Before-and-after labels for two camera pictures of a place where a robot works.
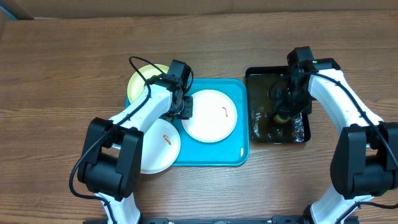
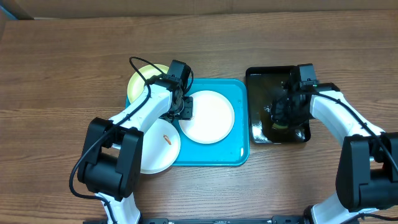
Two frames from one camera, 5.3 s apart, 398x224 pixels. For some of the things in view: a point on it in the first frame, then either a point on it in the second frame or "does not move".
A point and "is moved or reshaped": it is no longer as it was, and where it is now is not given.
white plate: x=214 y=117 does not move
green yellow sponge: x=277 y=119 is moved or reshaped
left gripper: x=188 y=112 does not move
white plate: x=161 y=147 does not move
